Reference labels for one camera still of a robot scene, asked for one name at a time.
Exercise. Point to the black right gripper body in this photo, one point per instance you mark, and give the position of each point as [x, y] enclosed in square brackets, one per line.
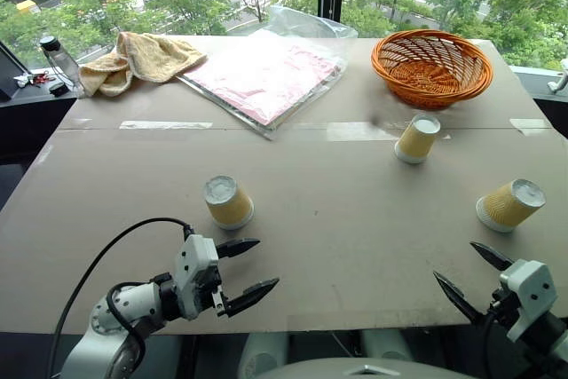
[499, 309]

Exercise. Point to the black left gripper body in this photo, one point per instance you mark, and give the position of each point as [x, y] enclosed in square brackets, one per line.
[209, 286]

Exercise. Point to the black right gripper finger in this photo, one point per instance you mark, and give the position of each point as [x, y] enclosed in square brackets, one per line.
[491, 255]
[457, 297]

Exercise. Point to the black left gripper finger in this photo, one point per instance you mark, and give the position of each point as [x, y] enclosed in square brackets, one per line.
[237, 247]
[254, 292]

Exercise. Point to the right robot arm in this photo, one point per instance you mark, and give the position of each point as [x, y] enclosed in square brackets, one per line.
[557, 340]

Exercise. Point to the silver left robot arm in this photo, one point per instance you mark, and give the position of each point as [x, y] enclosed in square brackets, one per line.
[133, 303]

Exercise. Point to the yellow ribbed paper cup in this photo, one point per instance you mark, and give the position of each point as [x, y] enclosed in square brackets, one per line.
[228, 209]
[506, 209]
[415, 141]

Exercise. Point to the grey robot torso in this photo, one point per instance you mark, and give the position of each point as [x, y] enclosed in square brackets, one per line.
[364, 373]

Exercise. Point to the clear tape strip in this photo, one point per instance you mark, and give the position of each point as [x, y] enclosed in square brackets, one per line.
[355, 131]
[529, 125]
[164, 124]

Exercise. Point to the pink paper sheets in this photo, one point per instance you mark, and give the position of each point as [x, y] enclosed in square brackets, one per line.
[266, 79]

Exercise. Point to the orange woven basket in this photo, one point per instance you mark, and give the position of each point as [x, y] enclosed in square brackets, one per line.
[426, 87]

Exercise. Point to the white figure-like object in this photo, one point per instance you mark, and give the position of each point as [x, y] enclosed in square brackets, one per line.
[562, 81]

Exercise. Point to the pale yellow towel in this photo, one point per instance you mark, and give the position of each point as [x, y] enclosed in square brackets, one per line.
[151, 57]

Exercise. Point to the clear plastic bag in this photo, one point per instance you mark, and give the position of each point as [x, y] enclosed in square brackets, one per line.
[319, 24]

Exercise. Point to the small black round object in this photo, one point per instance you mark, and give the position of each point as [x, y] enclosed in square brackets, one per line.
[57, 88]

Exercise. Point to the dark side table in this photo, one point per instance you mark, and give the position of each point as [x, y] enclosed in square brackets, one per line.
[26, 123]

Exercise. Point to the clear water bottle black cap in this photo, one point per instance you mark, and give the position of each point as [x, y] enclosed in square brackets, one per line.
[65, 64]

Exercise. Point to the red keys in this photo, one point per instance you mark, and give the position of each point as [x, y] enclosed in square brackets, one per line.
[41, 78]

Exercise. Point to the small white object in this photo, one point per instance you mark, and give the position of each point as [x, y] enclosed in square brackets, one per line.
[21, 81]

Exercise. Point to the yellow vehicle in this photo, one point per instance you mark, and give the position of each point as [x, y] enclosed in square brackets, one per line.
[27, 6]

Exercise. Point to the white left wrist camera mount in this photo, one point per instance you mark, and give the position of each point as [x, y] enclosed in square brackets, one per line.
[195, 270]

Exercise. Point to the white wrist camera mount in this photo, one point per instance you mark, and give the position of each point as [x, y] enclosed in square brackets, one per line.
[530, 292]
[195, 270]

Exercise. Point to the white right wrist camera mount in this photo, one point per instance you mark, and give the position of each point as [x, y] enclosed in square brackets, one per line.
[530, 292]

